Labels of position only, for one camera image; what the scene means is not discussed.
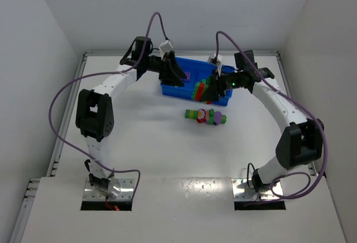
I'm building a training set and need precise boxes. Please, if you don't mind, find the black cable at right base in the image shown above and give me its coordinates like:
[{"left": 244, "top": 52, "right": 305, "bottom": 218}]
[{"left": 247, "top": 163, "right": 259, "bottom": 192}]

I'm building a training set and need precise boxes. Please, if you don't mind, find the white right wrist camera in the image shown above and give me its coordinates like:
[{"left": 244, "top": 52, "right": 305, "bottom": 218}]
[{"left": 208, "top": 54, "right": 223, "bottom": 75}]

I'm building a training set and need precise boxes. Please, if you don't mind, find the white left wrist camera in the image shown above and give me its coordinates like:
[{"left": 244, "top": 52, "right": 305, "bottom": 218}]
[{"left": 158, "top": 40, "right": 173, "bottom": 58}]

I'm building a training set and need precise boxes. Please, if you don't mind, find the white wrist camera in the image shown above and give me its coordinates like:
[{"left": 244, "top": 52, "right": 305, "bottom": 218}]
[
  {"left": 158, "top": 40, "right": 173, "bottom": 58},
  {"left": 208, "top": 54, "right": 223, "bottom": 75}
]

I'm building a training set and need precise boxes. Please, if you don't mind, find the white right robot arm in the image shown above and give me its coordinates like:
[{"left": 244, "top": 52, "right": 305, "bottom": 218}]
[{"left": 200, "top": 51, "right": 326, "bottom": 192}]

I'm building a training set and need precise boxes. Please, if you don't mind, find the flower and butterfly lego assembly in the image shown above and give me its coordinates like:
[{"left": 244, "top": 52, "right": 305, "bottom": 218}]
[{"left": 184, "top": 109, "right": 227, "bottom": 126}]

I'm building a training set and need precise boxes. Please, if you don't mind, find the multicolour lego brick stack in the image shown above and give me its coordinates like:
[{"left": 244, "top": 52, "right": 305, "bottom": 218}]
[{"left": 191, "top": 79, "right": 208, "bottom": 102}]

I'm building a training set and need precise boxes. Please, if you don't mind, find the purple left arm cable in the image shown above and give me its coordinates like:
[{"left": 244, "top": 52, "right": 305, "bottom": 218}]
[{"left": 49, "top": 12, "right": 170, "bottom": 196}]

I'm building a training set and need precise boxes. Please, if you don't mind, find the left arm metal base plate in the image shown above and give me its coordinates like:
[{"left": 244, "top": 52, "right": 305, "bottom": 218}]
[{"left": 83, "top": 178, "right": 134, "bottom": 202}]

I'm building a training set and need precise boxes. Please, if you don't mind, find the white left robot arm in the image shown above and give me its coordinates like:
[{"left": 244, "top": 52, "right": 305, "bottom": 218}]
[{"left": 75, "top": 36, "right": 186, "bottom": 198}]

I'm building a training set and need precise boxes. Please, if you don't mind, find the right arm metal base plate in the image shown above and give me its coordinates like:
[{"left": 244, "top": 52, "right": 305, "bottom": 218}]
[{"left": 231, "top": 178, "right": 284, "bottom": 202}]

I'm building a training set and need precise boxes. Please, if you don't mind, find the blue compartment tray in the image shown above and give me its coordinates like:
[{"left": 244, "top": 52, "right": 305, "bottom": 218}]
[{"left": 161, "top": 56, "right": 234, "bottom": 107}]

